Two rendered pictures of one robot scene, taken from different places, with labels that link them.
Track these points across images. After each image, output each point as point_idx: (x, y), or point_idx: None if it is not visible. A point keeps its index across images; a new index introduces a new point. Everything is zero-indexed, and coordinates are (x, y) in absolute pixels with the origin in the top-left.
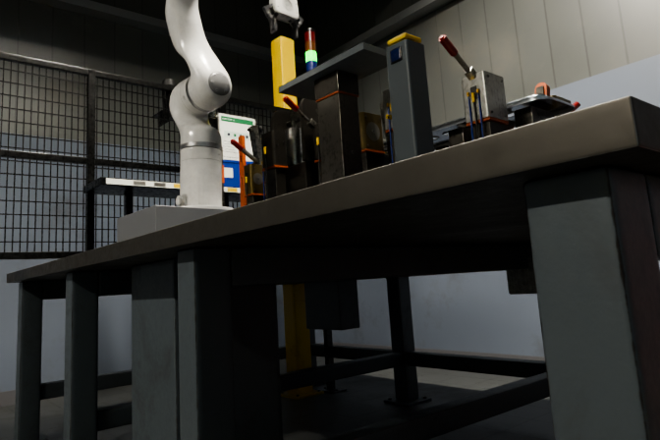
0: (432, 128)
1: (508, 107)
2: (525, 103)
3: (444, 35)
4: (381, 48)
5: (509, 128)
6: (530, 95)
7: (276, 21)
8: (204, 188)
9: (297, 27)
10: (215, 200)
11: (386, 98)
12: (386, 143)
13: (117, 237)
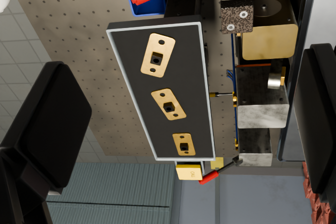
0: (287, 89)
1: (277, 142)
2: (291, 150)
3: (201, 183)
4: (184, 160)
5: None
6: (277, 157)
7: (64, 182)
8: None
9: (322, 196)
10: None
11: (237, 101)
12: (298, 23)
13: None
